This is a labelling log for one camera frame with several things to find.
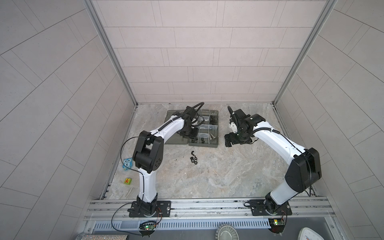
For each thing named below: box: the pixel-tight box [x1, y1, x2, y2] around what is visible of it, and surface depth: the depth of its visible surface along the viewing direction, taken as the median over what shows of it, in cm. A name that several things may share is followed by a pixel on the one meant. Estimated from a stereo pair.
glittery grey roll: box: [76, 234, 129, 240], surface depth 62 cm
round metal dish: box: [215, 224, 240, 240], surface depth 65 cm
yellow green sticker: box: [124, 178, 132, 185], surface depth 79 cm
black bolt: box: [209, 115, 219, 125], surface depth 107 cm
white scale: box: [298, 227, 325, 240], surface depth 64 cm
